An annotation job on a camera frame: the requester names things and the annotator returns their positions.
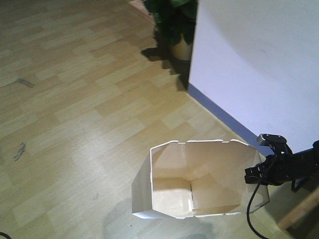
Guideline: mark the white trash bin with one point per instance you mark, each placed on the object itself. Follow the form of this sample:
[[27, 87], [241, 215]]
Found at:
[[197, 178]]

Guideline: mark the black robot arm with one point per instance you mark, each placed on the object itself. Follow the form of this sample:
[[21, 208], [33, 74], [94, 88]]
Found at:
[[299, 165]]

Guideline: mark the wooden shelf frame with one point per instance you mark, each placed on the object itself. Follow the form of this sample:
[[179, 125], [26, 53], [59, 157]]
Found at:
[[300, 210]]

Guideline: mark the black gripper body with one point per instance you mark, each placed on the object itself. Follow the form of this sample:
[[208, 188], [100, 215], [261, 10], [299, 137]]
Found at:
[[273, 172]]

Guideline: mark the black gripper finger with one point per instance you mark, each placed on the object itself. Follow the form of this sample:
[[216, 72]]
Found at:
[[252, 180], [253, 172]]

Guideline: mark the green potted plant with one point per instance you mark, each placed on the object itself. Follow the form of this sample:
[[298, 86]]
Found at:
[[175, 21]]

